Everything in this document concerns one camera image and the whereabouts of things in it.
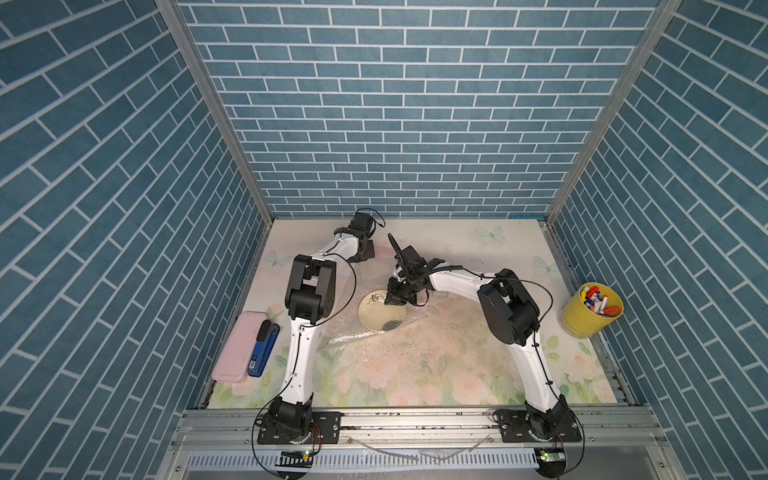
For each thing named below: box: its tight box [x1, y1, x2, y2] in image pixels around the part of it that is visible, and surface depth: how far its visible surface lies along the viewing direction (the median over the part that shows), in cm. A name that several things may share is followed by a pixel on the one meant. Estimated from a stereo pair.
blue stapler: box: [248, 319, 281, 378], surface depth 86 cm
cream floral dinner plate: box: [358, 289, 407, 331], surface depth 95 cm
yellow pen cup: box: [560, 282, 624, 339], surface depth 85 cm
